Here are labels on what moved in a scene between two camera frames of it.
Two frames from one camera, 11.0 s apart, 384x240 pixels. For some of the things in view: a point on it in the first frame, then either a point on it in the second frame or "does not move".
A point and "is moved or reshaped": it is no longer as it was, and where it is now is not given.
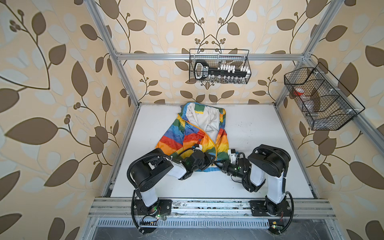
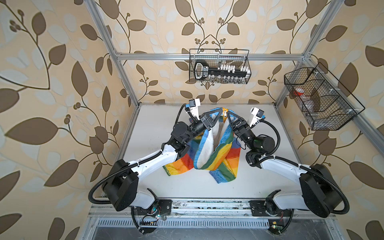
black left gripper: x=208 y=157 -> x=204 y=123
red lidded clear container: x=299 y=91 does not move
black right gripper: x=225 y=166 -> x=241 y=128
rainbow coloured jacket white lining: x=200 y=125 is moved or reshaped
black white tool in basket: x=202 y=71 does not move
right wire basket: x=325 y=103 does not move
